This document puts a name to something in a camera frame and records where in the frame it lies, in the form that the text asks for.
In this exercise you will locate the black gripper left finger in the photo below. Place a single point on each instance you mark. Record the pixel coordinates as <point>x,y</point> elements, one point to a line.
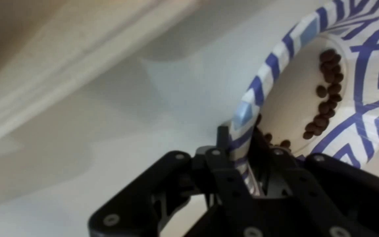
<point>154,198</point>

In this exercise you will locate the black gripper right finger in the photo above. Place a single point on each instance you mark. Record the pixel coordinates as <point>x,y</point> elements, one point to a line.
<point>338,202</point>

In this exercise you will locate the brown coffee beans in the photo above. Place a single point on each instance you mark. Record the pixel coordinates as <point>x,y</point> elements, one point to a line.
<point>329,70</point>

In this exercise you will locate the blue patterned paper bowl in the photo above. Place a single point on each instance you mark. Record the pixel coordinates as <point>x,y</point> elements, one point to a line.
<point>374,66</point>

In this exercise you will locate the beige clamshell take-away container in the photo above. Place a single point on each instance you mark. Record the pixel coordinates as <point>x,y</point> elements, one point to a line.
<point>66,66</point>

